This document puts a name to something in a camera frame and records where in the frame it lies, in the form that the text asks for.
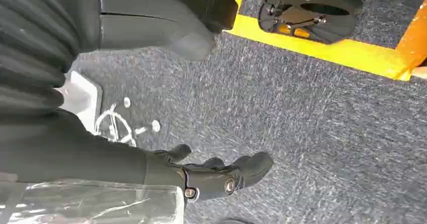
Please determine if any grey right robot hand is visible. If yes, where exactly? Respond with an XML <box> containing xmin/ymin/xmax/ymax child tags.
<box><xmin>0</xmin><ymin>0</ymin><xmax>274</xmax><ymax>203</ymax></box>

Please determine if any clear plastic sheet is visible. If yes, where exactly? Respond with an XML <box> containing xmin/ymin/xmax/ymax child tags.
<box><xmin>0</xmin><ymin>178</ymin><xmax>186</xmax><ymax>224</ymax></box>

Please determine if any white floor plate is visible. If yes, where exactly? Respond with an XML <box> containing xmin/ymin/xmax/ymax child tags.
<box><xmin>55</xmin><ymin>70</ymin><xmax>103</xmax><ymax>134</ymax></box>

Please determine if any yellow floor tape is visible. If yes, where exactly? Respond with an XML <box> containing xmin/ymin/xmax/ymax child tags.
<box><xmin>225</xmin><ymin>0</ymin><xmax>413</xmax><ymax>82</ymax></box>

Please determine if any orange floor tape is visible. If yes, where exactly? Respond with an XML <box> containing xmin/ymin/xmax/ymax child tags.
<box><xmin>395</xmin><ymin>0</ymin><xmax>427</xmax><ymax>70</ymax></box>

